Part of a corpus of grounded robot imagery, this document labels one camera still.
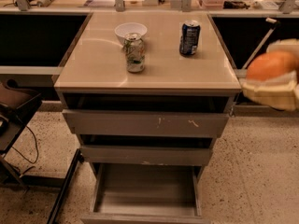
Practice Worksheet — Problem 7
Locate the white bowl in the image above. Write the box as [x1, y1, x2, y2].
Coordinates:
[114, 22, 148, 44]

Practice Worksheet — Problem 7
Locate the grey drawer cabinet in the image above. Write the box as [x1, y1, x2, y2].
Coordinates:
[53, 10, 244, 224]

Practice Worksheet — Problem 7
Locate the dark cart on left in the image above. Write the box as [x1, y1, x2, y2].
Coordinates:
[0, 79, 42, 190]

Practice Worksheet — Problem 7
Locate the dark blue soda can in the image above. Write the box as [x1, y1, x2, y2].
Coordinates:
[179, 20, 201, 56]

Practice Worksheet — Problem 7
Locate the bottom grey drawer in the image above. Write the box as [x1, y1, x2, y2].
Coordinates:
[81, 164, 210, 224]

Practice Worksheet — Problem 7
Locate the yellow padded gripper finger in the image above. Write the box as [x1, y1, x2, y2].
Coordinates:
[240, 71, 299, 111]
[266, 38, 299, 55]

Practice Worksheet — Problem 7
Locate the black floor bar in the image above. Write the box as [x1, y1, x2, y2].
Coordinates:
[47, 149, 82, 224]

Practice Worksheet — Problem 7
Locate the black cable on floor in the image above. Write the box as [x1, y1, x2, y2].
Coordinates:
[11, 125, 40, 165]

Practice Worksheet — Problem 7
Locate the grey drawer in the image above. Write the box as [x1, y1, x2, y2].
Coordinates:
[81, 164, 210, 224]
[63, 109, 228, 138]
[80, 146, 212, 166]

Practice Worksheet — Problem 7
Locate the orange fruit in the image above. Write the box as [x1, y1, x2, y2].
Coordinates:
[246, 50, 299, 81]

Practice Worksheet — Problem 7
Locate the green white soda can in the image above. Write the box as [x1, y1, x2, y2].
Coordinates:
[123, 33, 145, 73]

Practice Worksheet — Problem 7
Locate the middle grey drawer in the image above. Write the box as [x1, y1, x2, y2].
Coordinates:
[80, 146, 212, 166]

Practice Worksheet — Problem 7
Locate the top grey drawer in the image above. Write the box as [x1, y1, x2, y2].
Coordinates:
[63, 109, 228, 138]

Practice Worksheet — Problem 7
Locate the white stick with tip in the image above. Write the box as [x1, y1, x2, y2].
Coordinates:
[242, 18, 280, 69]

